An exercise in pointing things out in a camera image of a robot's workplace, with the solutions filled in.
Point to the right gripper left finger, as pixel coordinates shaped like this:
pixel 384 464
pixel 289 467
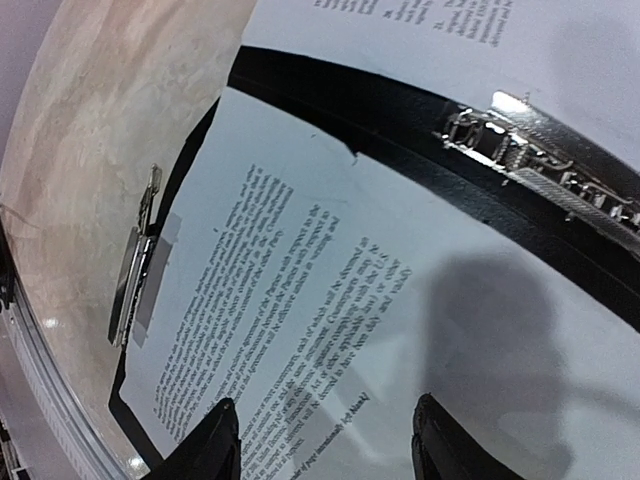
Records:
pixel 211 451

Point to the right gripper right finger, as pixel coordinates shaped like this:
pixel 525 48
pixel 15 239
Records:
pixel 442 449

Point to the printed paper stack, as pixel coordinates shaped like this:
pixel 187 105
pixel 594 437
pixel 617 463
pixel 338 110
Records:
pixel 324 293

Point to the black file folder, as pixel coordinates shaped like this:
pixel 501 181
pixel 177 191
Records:
pixel 563 200

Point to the curved aluminium rail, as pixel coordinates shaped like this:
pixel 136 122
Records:
pixel 41 416

